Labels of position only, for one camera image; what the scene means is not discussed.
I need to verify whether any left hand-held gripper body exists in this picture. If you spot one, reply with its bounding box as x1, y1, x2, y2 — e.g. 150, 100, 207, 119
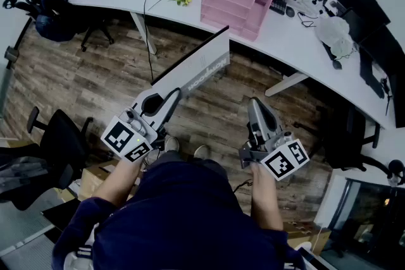
100, 102, 167, 164

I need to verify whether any small black keyboard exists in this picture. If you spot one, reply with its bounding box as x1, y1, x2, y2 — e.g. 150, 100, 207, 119
269, 0, 288, 15

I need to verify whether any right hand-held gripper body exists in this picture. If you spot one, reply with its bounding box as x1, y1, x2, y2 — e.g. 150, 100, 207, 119
239, 131, 310, 181

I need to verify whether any black office chair with jacket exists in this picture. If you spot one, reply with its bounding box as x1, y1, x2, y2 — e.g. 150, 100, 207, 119
2, 0, 115, 52

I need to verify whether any person's navy shirt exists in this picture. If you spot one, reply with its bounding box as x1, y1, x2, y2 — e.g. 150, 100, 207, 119
51, 150, 306, 270

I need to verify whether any person's left forearm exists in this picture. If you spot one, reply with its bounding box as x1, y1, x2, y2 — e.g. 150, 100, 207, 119
92, 157, 144, 209

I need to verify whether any person's shoe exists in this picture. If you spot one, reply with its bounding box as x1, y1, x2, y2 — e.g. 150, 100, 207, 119
193, 144, 212, 160
164, 135, 180, 153

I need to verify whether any black looped cable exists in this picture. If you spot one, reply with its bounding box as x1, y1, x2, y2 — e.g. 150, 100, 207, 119
296, 10, 320, 29

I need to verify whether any person's right shoe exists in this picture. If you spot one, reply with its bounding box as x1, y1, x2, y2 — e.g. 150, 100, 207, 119
193, 144, 212, 160

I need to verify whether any white plastic bag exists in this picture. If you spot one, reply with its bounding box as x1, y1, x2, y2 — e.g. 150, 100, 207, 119
315, 15, 354, 58

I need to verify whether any person's left shoe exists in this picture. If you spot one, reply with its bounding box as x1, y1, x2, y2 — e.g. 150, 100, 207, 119
164, 135, 180, 153

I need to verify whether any long black cable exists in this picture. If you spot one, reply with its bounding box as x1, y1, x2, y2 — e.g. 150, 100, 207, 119
143, 0, 166, 82

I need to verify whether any person's right forearm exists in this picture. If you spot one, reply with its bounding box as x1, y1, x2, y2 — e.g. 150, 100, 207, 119
251, 163, 285, 231

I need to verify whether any cardboard box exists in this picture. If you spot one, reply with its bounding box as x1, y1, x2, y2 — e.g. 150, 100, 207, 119
77, 159, 140, 200
282, 220, 332, 256

